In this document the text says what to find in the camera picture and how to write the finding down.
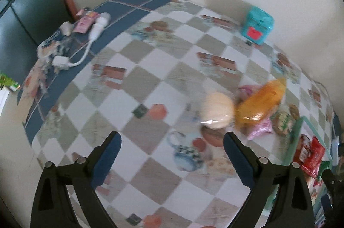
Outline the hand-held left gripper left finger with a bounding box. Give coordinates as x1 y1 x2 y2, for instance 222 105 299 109
30 131 122 228

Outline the pink tube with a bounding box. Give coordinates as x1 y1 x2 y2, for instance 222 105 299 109
73 11 99 33

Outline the white charger cable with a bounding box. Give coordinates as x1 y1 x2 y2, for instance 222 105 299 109
52 13 111 71

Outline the printed checkered tablecloth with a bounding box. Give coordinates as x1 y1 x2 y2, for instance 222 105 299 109
17 0 337 228

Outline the small green snack packet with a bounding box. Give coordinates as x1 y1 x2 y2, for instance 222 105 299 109
313 161 331 187

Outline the yellow snack packet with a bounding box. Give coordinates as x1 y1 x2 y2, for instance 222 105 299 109
234 78 287 129

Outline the orange red snack packet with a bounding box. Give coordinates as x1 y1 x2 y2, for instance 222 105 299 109
293 134 312 164

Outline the green carton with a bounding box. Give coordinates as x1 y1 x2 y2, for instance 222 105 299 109
0 72 21 92

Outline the purple snack packet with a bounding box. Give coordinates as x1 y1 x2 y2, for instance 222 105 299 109
238 84 262 103

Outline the round green snack packet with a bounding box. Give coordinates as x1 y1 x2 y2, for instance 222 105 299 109
271 111 295 135

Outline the pink snack packet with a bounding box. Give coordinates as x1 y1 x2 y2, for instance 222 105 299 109
247 119 273 140

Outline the cream bun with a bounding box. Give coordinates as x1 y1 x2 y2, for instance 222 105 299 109
186 88 237 132

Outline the teal plastic tray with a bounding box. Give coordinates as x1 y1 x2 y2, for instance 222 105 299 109
282 115 339 218

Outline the teal toy box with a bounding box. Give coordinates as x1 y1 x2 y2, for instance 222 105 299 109
240 7 275 45

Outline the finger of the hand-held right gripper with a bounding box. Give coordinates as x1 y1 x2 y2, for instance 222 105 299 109
321 168 340 193

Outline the dark grey cabinet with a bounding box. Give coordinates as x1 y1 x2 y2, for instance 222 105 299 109
0 0 76 67

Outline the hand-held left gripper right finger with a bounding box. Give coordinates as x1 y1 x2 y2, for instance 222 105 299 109
223 131 315 228

